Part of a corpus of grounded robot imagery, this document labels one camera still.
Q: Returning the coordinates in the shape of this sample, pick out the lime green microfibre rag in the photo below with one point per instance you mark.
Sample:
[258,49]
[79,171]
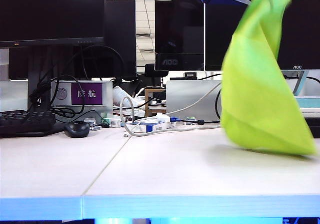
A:
[260,101]

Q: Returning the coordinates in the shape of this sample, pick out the small black AOC monitor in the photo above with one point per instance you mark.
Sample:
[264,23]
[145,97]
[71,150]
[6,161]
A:
[178,26]

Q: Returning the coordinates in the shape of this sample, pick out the large black AOC monitor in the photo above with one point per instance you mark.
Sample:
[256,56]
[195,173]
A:
[302,26]

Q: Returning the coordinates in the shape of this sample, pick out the black office chair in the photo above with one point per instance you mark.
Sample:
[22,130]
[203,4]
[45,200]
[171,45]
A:
[153,71]

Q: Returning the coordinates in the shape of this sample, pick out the wide grey divider panel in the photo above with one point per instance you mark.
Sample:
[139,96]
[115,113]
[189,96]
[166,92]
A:
[190,96]

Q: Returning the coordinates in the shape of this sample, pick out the silver teal monitor stand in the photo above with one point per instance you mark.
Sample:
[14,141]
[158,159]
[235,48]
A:
[300,83]

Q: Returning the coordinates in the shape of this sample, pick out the wooden open box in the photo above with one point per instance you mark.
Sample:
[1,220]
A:
[147,103]

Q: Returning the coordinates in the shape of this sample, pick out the white adapter plug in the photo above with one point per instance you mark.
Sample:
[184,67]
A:
[163,117]

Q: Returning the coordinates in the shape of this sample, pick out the teal covered book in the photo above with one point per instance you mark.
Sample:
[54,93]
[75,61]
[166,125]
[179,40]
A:
[308,101]

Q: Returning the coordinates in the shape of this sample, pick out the blue and white box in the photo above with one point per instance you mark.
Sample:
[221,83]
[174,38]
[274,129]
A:
[150,128]

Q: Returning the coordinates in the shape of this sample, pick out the white spined book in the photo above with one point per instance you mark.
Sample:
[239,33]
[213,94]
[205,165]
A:
[312,112]

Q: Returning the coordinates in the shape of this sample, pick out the nameplate with purple label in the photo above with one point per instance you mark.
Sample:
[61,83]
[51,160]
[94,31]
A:
[87,93]

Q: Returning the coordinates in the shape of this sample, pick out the small green white box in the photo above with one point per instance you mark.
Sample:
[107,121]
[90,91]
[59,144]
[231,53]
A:
[113,122]

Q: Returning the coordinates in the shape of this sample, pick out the large black monitor orange logo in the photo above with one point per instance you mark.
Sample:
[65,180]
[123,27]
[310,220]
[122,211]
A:
[50,11]

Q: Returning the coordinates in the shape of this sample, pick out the thick black book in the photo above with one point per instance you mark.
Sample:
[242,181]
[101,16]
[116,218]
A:
[315,133]

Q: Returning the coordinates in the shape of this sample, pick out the dark grey monitor stand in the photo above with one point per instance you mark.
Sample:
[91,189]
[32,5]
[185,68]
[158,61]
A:
[38,66]

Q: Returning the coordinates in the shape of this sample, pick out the black computer mouse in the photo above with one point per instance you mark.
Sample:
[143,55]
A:
[76,129]

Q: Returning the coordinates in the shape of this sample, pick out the narrow frosted divider panel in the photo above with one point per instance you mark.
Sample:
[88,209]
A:
[12,95]

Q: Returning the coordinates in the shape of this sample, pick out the black keyboard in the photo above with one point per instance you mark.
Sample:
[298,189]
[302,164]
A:
[22,123]

